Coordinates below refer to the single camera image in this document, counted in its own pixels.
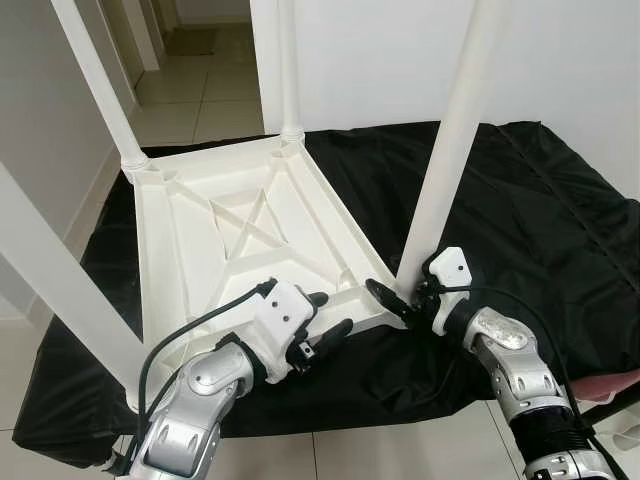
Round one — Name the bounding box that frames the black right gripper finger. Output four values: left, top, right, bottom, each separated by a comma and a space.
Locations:
365, 278, 413, 326

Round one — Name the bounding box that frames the white plastic children table top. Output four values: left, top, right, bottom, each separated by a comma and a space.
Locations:
130, 135, 411, 361

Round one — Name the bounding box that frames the white plastic table leg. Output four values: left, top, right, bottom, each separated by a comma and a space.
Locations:
50, 0, 151, 173
277, 0, 306, 143
395, 0, 511, 296
0, 160, 156, 411

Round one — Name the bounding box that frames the black fabric table cloth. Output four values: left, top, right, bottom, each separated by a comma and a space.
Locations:
12, 120, 640, 469

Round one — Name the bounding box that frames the pink round stool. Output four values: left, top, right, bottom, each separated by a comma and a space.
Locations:
575, 370, 640, 401

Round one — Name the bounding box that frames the black metal pole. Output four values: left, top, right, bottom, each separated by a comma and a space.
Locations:
580, 390, 640, 426

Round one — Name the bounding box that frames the white round floor fan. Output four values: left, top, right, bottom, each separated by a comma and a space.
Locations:
600, 405, 640, 451

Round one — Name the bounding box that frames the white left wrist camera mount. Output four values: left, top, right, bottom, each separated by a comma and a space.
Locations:
245, 280, 321, 383

